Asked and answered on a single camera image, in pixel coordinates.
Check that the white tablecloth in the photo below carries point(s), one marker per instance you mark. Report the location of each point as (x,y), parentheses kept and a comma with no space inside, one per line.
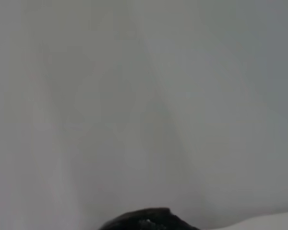
(134,95)

